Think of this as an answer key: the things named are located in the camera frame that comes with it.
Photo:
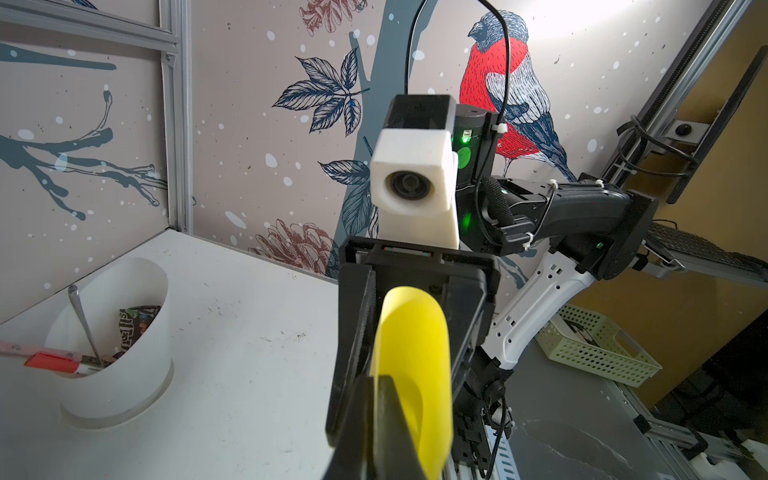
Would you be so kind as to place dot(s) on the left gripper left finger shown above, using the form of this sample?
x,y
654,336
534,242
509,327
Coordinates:
x,y
352,457

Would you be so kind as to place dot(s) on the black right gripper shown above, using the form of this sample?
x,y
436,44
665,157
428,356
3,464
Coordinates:
x,y
463,283

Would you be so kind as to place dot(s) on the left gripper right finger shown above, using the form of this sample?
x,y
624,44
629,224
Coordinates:
x,y
395,456

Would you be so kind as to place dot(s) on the yellow square paper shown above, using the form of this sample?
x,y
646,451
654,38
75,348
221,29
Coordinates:
x,y
412,348

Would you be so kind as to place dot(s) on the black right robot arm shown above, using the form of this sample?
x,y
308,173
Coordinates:
x,y
500,256

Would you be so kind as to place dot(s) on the green plastic basket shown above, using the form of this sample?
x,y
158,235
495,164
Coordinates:
x,y
593,343

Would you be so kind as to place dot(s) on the white utensil cup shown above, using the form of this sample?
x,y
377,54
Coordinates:
x,y
127,311

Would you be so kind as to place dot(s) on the red pen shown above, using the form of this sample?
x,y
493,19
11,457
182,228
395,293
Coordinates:
x,y
58,361

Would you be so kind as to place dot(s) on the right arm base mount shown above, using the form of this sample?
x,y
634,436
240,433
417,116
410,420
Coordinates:
x,y
480,415

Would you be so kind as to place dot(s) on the metal spoon handle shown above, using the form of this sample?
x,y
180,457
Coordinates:
x,y
74,298

